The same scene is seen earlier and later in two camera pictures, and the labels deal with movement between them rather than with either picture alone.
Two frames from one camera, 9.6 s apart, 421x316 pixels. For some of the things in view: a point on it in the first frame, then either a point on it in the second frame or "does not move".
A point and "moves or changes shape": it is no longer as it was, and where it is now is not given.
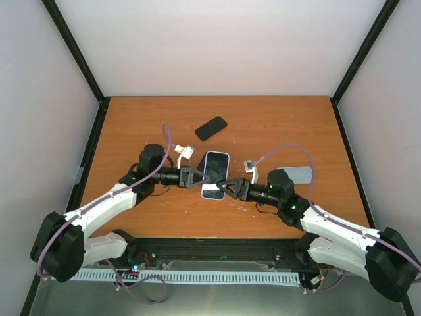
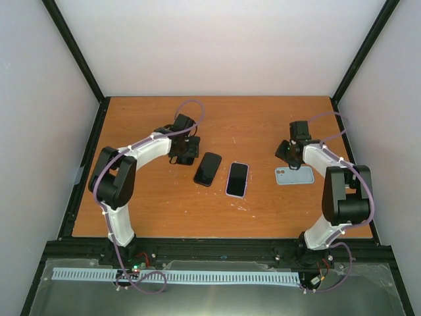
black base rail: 145,253 does not move
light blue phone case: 299,174 does not move
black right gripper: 242,187 -> 280,153
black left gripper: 185,177 -> 193,151
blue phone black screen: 216,166 moves or changes shape
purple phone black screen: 204,166 does not move
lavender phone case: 216,168 moves or changes shape
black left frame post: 83,66 does not move
